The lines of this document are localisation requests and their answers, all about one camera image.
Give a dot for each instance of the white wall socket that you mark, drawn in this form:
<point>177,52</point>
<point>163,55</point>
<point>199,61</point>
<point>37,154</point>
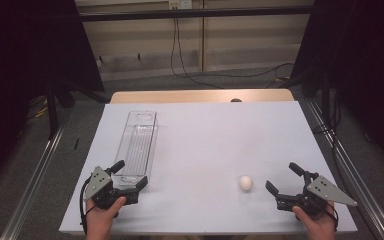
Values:
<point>180,4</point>

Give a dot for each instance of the black metal stand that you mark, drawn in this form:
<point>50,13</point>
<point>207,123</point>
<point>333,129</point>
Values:
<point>52,110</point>

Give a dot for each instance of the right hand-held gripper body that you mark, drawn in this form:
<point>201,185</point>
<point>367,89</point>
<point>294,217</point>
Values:
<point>316,193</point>

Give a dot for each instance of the person's left hand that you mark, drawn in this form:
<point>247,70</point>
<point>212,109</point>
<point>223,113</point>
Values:
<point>100,223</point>

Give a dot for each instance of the beige counter cabinet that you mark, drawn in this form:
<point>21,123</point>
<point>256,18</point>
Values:
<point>240,40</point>

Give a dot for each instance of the black curtain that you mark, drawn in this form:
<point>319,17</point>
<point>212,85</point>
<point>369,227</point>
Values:
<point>366,66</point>
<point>20,66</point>

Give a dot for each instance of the black horizontal bar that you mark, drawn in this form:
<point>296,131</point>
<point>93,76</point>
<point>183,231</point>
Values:
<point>193,13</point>

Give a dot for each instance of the metal floor rail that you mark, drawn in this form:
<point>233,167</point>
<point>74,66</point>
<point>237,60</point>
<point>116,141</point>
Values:
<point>33,186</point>
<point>356,173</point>

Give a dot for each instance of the white egg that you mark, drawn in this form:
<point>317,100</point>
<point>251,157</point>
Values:
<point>246,183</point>

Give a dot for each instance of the clear plastic storage bin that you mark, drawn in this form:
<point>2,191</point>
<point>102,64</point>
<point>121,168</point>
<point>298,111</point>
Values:
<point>136,146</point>

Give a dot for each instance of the small dark dome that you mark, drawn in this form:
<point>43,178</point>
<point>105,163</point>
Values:
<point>236,100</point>

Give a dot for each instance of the person's right hand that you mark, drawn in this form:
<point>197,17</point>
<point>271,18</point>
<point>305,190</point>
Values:
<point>318,226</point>

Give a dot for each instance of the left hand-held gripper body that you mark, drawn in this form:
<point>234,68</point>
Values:
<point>100,186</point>

